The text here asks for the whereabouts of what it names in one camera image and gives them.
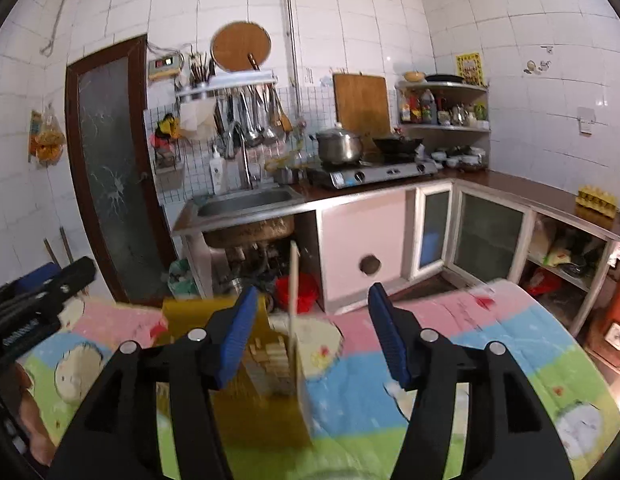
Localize white soap bottle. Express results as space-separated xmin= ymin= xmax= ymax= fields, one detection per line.
xmin=210 ymin=145 xmax=228 ymax=196

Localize white plastic bags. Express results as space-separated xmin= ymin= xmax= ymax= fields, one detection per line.
xmin=179 ymin=102 xmax=217 ymax=142

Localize wall electrical box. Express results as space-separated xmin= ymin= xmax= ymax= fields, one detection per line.
xmin=148 ymin=55 xmax=185 ymax=81

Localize yellow wall poster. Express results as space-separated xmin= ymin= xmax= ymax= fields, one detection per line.
xmin=456 ymin=51 xmax=485 ymax=87

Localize metal chopstick cup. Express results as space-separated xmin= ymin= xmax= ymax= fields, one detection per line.
xmin=189 ymin=52 xmax=215 ymax=86

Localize metal faucet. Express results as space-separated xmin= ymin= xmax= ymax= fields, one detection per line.
xmin=225 ymin=121 xmax=255 ymax=191

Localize cartoon printed blanket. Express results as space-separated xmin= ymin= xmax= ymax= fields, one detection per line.
xmin=15 ymin=280 xmax=620 ymax=480

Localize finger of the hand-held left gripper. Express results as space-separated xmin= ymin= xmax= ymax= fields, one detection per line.
xmin=0 ymin=261 xmax=62 ymax=311
xmin=10 ymin=256 xmax=97 ymax=319

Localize round wooden board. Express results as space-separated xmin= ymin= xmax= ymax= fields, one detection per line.
xmin=210 ymin=21 xmax=271 ymax=73

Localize black wok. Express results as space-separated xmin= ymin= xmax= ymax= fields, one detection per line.
xmin=372 ymin=132 xmax=425 ymax=157

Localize steel pot with lid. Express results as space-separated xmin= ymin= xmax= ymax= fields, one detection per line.
xmin=316 ymin=122 xmax=365 ymax=165

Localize row of condiment bottles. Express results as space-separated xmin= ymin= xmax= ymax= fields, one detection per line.
xmin=400 ymin=89 xmax=489 ymax=127

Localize group of white bowls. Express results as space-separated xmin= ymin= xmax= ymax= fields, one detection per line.
xmin=430 ymin=145 xmax=490 ymax=171

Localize rectangular wooden cutting board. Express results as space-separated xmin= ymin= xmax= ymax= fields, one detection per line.
xmin=333 ymin=73 xmax=392 ymax=136

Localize dark door with frosted glass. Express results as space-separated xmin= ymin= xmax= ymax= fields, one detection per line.
xmin=65 ymin=34 xmax=177 ymax=307

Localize brown wooden cabinet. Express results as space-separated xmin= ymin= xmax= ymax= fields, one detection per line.
xmin=587 ymin=280 xmax=620 ymax=366

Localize corner wall shelf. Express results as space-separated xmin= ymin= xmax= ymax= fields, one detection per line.
xmin=395 ymin=79 xmax=492 ymax=133

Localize white wall pipe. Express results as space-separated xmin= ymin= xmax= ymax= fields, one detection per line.
xmin=282 ymin=0 xmax=303 ymax=116

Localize stainless steel sink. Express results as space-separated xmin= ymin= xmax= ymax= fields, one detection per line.
xmin=172 ymin=184 xmax=308 ymax=236

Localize wire grid panel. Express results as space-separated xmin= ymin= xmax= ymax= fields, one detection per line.
xmin=144 ymin=107 xmax=188 ymax=193

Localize red bucket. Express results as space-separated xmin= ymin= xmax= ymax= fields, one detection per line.
xmin=275 ymin=273 xmax=321 ymax=315

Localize kitchen counter cabinet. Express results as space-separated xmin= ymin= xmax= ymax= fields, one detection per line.
xmin=172 ymin=167 xmax=620 ymax=341

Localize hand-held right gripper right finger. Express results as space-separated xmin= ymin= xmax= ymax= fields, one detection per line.
xmin=367 ymin=283 xmax=575 ymax=480

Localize yellow plastic utensil holder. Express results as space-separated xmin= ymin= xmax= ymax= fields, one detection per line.
xmin=157 ymin=295 xmax=315 ymax=480

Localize orange hanging plastic bag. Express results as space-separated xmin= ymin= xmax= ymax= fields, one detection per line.
xmin=29 ymin=107 xmax=67 ymax=166

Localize green bag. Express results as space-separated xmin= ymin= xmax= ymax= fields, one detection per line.
xmin=168 ymin=259 xmax=201 ymax=301

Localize row of hanging metal ladles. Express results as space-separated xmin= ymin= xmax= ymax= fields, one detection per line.
xmin=213 ymin=85 xmax=294 ymax=148

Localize yellow egg tray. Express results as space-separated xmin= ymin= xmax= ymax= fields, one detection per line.
xmin=576 ymin=185 xmax=619 ymax=218

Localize red bag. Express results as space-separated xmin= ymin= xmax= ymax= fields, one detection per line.
xmin=524 ymin=267 xmax=563 ymax=297

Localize metal wall rack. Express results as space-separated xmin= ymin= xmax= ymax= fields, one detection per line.
xmin=175 ymin=71 xmax=281 ymax=102

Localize steel gas stove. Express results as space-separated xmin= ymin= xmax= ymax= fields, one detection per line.
xmin=306 ymin=157 xmax=439 ymax=190

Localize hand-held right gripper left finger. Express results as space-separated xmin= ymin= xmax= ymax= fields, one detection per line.
xmin=47 ymin=285 xmax=261 ymax=480

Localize wall stickers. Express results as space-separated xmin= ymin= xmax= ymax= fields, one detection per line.
xmin=522 ymin=45 xmax=555 ymax=76

